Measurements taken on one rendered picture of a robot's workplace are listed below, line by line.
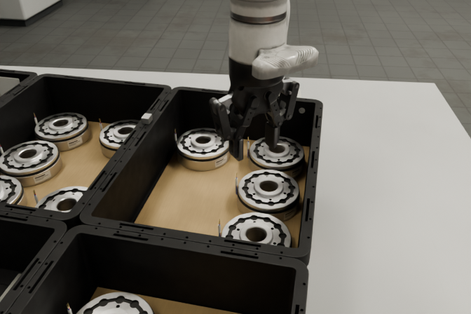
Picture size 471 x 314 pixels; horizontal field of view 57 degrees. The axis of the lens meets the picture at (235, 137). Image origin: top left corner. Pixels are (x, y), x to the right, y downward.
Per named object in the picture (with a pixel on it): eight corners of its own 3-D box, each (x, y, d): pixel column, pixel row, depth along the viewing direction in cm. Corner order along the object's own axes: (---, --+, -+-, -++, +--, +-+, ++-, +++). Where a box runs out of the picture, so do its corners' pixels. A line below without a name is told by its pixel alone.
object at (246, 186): (244, 168, 77) (244, 165, 76) (301, 176, 75) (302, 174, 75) (231, 206, 69) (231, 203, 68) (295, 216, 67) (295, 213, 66)
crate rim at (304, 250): (175, 95, 89) (174, 85, 88) (322, 110, 84) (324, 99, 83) (77, 235, 57) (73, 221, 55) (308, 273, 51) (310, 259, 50)
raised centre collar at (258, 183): (256, 177, 74) (256, 174, 74) (285, 181, 73) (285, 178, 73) (251, 195, 70) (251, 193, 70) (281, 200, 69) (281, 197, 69)
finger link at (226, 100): (235, 83, 59) (239, 96, 60) (207, 101, 57) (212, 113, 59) (244, 90, 57) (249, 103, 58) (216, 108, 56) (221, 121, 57)
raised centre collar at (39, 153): (24, 146, 82) (24, 144, 81) (48, 150, 81) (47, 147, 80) (8, 162, 78) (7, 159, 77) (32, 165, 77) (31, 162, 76)
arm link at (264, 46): (261, 83, 49) (263, 30, 46) (212, 52, 57) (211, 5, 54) (321, 66, 54) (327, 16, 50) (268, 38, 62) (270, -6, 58)
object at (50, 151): (21, 140, 84) (20, 137, 84) (69, 146, 83) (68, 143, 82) (-14, 171, 76) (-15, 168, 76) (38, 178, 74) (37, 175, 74)
